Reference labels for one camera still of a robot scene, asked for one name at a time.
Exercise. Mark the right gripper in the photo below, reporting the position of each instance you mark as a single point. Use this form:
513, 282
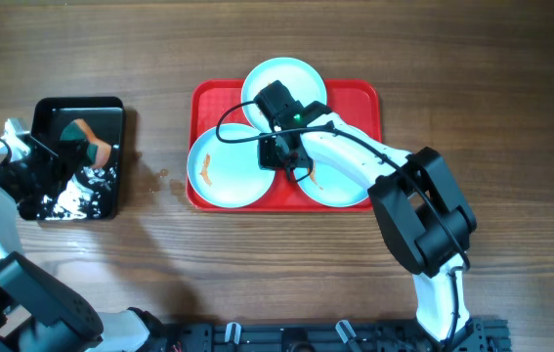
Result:
271, 154

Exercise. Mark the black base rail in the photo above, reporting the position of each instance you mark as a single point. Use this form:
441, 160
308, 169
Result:
478, 335

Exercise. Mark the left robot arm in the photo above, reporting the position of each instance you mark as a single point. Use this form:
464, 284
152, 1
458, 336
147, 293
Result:
38, 312

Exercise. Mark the light blue plate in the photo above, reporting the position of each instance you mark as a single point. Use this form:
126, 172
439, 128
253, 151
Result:
301, 78
227, 175
329, 187

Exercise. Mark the black water basin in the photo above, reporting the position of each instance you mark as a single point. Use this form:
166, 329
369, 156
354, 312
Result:
91, 194

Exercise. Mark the orange green sponge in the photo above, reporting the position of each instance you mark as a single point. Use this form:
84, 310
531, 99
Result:
98, 151

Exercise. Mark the red plastic tray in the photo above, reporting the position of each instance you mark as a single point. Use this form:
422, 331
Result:
356, 101

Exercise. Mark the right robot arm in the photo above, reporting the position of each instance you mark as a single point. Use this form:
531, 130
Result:
423, 217

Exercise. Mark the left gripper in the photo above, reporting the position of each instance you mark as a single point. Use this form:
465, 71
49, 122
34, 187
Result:
47, 159

